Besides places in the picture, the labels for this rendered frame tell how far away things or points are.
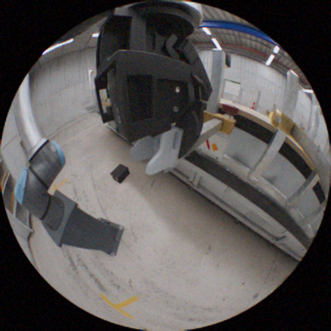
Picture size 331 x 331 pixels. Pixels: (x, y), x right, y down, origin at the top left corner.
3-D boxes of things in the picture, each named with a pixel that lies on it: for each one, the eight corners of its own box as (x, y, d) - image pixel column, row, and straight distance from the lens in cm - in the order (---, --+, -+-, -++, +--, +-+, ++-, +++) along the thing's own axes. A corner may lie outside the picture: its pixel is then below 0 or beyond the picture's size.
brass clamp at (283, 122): (302, 150, 40) (308, 136, 40) (272, 124, 35) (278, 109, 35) (296, 142, 45) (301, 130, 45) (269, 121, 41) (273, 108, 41)
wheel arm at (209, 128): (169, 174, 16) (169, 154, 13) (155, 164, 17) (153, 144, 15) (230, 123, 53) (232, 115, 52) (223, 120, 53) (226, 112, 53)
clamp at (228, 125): (228, 135, 36) (234, 121, 35) (196, 122, 40) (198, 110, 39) (232, 131, 42) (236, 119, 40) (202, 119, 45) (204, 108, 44)
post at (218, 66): (200, 163, 48) (222, 48, 40) (194, 160, 49) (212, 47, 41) (203, 160, 50) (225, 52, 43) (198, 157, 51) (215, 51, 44)
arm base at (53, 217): (56, 238, 61) (41, 230, 56) (43, 220, 76) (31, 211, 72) (69, 205, 58) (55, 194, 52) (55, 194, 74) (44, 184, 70)
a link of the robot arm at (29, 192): (33, 211, 70) (11, 189, 66) (44, 185, 68) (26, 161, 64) (41, 224, 56) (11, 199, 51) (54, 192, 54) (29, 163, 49)
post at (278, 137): (247, 190, 48) (298, 75, 42) (241, 185, 47) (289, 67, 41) (248, 184, 50) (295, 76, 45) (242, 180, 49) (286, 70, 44)
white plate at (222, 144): (220, 163, 42) (229, 142, 37) (172, 138, 50) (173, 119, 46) (220, 162, 42) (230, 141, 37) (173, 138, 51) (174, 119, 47)
